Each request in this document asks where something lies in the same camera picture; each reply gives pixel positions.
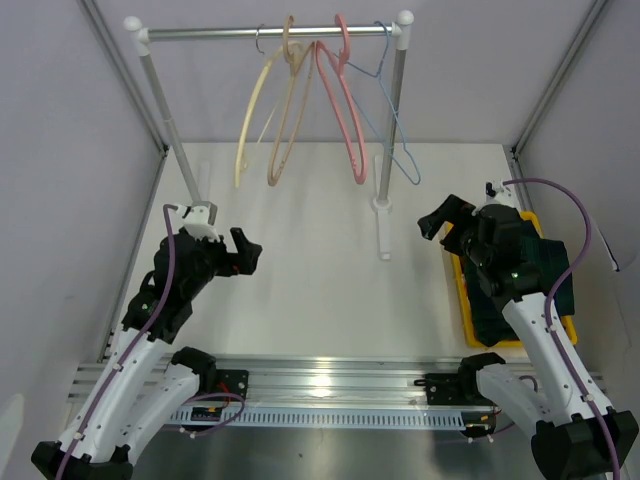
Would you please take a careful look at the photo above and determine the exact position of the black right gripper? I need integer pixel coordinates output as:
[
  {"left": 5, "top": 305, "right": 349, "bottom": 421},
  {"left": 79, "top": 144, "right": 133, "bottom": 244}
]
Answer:
[{"left": 418, "top": 194, "right": 491, "bottom": 266}]

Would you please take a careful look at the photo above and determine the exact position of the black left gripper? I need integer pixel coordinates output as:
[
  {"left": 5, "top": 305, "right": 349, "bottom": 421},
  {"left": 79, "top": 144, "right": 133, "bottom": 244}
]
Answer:
[{"left": 183, "top": 227, "right": 260, "bottom": 299}]

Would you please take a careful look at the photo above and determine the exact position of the cream plastic hanger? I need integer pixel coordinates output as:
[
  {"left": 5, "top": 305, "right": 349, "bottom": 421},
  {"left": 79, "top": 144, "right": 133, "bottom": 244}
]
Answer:
[{"left": 233, "top": 24, "right": 314, "bottom": 189}]

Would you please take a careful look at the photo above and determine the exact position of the green navy plaid skirt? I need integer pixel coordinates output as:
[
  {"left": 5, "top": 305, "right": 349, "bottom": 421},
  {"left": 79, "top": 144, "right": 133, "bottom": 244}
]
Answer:
[{"left": 462, "top": 234, "right": 576, "bottom": 346}]

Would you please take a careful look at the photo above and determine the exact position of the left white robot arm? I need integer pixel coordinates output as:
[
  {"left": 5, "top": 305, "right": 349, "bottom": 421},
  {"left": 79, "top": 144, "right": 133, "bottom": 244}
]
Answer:
[{"left": 31, "top": 228, "right": 263, "bottom": 479}]

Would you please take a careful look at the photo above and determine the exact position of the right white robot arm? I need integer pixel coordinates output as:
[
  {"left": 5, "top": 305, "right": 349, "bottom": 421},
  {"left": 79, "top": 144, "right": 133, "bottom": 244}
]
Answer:
[{"left": 417, "top": 195, "right": 639, "bottom": 479}]

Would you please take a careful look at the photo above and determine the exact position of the pink plastic hanger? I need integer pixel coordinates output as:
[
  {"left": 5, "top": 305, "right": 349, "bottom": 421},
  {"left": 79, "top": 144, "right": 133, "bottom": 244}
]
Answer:
[{"left": 314, "top": 13, "right": 369, "bottom": 185}]

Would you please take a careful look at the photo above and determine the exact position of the tan wooden hanger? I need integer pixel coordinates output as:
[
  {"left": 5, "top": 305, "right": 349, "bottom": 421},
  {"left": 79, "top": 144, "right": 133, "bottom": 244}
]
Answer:
[{"left": 267, "top": 15, "right": 315, "bottom": 187}]

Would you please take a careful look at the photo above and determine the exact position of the silver clothes rack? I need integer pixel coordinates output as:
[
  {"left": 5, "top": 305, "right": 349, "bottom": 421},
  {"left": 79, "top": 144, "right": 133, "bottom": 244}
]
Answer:
[{"left": 124, "top": 10, "right": 414, "bottom": 261}]

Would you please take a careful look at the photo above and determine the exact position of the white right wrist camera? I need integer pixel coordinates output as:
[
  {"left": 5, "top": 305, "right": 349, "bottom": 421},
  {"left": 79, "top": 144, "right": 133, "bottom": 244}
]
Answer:
[{"left": 485, "top": 181, "right": 518, "bottom": 208}]

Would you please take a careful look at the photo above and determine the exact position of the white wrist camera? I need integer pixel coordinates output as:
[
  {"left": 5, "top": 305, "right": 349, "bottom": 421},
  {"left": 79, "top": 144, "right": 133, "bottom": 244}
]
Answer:
[
  {"left": 485, "top": 181, "right": 518, "bottom": 208},
  {"left": 176, "top": 201, "right": 221, "bottom": 242}
]

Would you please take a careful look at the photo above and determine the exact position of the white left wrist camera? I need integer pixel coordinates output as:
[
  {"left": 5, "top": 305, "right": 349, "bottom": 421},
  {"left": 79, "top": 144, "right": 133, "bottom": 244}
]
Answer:
[{"left": 176, "top": 201, "right": 221, "bottom": 242}]

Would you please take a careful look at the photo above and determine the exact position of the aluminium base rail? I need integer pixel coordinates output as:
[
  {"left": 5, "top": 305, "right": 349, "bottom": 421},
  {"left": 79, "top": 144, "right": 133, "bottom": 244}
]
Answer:
[{"left": 67, "top": 354, "right": 609, "bottom": 406}]

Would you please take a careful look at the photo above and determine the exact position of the blue wire hanger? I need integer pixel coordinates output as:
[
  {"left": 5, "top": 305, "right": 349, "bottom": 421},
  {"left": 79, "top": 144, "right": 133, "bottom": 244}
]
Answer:
[{"left": 346, "top": 33, "right": 422, "bottom": 186}]

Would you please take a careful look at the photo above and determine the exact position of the slotted grey cable duct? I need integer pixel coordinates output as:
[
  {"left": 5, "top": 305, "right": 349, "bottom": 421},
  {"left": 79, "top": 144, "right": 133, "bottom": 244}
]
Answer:
[{"left": 166, "top": 406, "right": 466, "bottom": 431}]

